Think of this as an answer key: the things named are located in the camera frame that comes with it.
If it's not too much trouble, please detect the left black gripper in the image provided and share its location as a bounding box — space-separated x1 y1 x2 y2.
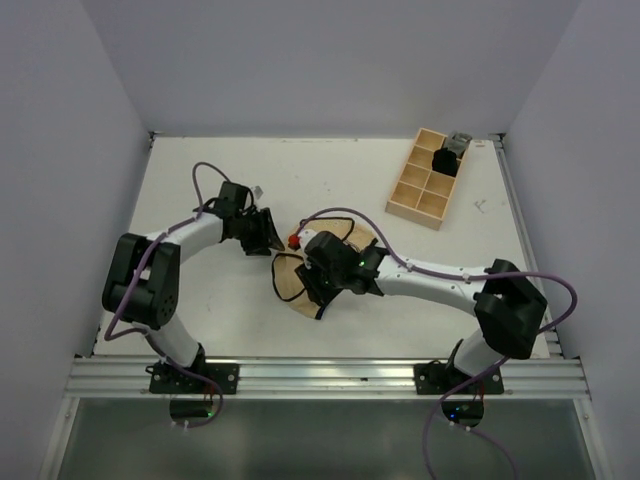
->
234 207 284 255

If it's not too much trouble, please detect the beige underwear with navy trim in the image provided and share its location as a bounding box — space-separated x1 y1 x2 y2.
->
271 216 376 320

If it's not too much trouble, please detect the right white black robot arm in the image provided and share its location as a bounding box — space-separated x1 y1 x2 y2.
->
295 247 547 393

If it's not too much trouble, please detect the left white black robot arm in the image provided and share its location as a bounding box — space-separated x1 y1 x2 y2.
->
102 207 284 393

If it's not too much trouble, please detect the wooden compartment organizer box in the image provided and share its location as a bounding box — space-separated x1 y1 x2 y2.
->
385 128 471 231

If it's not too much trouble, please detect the rolled black garment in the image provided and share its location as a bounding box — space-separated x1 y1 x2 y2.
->
432 148 459 177

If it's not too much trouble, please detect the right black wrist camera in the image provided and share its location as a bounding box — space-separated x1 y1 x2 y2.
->
288 229 359 276

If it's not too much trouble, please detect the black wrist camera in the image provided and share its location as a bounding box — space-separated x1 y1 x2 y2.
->
288 229 359 276
214 181 258 213

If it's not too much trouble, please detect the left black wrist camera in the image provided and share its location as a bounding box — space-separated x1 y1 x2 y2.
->
214 181 258 213

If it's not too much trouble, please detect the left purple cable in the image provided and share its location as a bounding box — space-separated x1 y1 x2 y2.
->
102 161 236 429

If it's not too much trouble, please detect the aluminium front rail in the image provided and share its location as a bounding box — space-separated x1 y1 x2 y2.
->
64 356 590 400

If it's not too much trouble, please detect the aluminium rail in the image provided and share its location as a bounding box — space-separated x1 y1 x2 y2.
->
491 133 564 359
64 356 590 400

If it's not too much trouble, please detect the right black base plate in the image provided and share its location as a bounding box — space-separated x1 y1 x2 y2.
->
413 360 505 395

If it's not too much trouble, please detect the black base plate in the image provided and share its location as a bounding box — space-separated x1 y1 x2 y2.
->
413 360 505 395
145 362 240 395

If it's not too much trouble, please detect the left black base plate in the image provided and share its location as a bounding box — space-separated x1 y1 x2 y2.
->
145 362 240 395

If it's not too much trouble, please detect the aluminium right side rail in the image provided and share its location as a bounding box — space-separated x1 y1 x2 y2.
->
491 133 564 359

